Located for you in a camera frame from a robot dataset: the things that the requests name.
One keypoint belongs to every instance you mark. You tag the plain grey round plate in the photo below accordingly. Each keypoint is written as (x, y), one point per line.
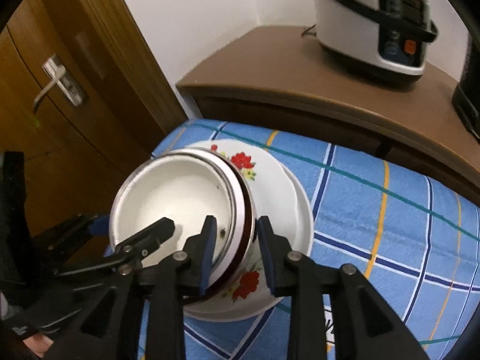
(288, 208)

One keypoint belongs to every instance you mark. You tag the operator hand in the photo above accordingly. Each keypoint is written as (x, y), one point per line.
(39, 344)

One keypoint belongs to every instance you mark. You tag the stainless steel bowl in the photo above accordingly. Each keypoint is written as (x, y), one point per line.
(186, 186)

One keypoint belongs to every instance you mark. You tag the red flower white plate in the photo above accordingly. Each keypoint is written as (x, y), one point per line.
(254, 163)

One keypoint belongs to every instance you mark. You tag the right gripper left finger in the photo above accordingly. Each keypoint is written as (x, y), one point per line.
(108, 326)

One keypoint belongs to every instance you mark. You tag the love sole label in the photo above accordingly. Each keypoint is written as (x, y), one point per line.
(329, 326)

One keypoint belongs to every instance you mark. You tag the blue checked tablecloth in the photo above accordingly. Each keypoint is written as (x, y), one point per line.
(412, 238)

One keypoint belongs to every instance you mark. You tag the black thermos flask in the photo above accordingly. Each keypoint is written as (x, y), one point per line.
(466, 97)

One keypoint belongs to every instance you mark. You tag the small white bowl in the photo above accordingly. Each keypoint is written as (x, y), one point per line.
(181, 186)

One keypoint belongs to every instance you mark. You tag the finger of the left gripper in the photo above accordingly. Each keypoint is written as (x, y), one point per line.
(132, 252)
(73, 238)

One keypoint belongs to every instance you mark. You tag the white black rice cooker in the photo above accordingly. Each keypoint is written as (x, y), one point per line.
(388, 36)

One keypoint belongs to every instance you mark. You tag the brown wooden door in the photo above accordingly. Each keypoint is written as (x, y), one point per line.
(76, 158)

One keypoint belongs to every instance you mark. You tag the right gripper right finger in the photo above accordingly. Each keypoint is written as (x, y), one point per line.
(365, 326)

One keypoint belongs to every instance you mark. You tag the brown wooden cabinet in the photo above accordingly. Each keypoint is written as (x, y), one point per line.
(275, 77)

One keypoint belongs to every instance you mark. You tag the metal door handle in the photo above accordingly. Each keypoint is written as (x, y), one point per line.
(60, 77)

